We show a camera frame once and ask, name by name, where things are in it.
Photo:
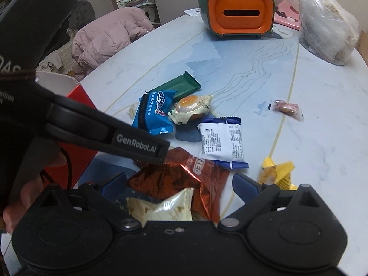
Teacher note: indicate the cream snack packet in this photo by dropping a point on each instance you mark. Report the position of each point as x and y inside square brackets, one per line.
[166, 210]

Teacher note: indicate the pink puffer jacket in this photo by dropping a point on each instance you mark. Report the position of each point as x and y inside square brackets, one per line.
[109, 37]

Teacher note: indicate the clear packet with reddish snack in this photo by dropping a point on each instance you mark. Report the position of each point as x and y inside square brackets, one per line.
[286, 107]

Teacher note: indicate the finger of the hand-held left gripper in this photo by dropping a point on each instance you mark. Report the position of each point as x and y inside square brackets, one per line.
[132, 143]

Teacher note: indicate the clear plastic bag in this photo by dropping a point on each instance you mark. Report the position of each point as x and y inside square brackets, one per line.
[325, 23]

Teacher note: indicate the copper foil snack packet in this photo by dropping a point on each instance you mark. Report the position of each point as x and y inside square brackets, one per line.
[201, 184]

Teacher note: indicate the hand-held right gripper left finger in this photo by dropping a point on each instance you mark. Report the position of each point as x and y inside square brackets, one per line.
[115, 184]

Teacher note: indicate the yellow snack packet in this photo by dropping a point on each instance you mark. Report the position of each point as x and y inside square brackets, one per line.
[283, 172]

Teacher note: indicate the pink notebook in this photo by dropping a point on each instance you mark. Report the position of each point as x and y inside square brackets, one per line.
[286, 13]

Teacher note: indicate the red and white cardboard box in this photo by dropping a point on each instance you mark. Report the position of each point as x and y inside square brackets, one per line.
[83, 103]

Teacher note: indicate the wooden shelf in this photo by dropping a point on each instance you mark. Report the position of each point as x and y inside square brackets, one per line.
[362, 49]

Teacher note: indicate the green snack bar wrapper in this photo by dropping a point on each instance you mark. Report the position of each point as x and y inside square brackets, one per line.
[178, 86]

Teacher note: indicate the cream lace chair cover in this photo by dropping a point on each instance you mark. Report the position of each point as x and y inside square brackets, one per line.
[59, 60]

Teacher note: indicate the orange jelly cup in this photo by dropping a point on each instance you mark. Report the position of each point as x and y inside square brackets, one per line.
[188, 106]

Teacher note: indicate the dark grey garment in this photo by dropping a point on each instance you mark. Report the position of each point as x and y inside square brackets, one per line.
[82, 17]

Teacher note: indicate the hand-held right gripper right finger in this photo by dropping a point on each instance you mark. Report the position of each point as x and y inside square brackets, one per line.
[244, 184]

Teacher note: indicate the white and blue snack packet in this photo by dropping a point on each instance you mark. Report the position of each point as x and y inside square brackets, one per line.
[221, 143]

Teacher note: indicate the person's left hand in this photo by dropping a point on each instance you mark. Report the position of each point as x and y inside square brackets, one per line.
[20, 204]

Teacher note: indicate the white paper sheet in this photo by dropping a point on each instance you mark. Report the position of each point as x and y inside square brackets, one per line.
[192, 12]

